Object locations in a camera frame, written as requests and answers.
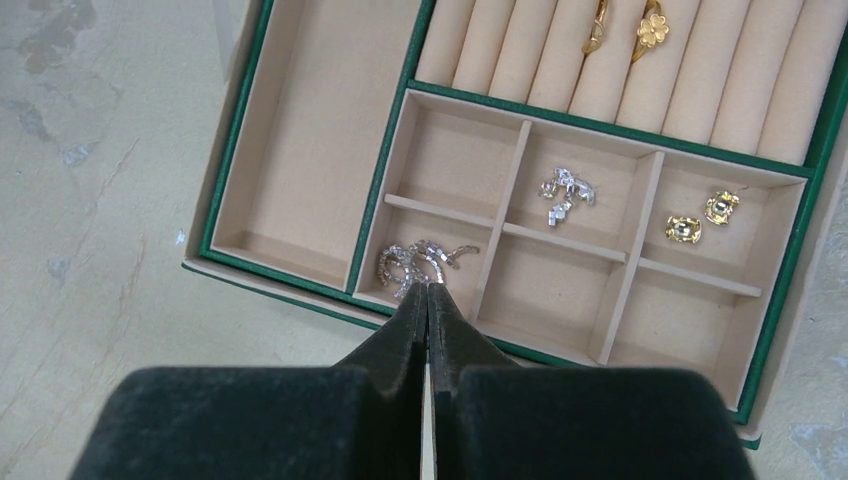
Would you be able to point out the gold earring cluster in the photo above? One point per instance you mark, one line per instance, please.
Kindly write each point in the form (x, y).
(423, 261)

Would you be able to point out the gold stud pair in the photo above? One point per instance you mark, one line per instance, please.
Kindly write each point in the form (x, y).
(717, 211)

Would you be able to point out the green jewelry box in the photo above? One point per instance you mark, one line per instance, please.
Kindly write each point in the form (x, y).
(218, 199)

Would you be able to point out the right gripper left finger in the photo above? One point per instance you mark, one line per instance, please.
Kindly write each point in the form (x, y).
(357, 419)

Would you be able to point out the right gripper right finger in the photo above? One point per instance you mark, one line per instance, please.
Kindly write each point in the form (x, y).
(497, 419)

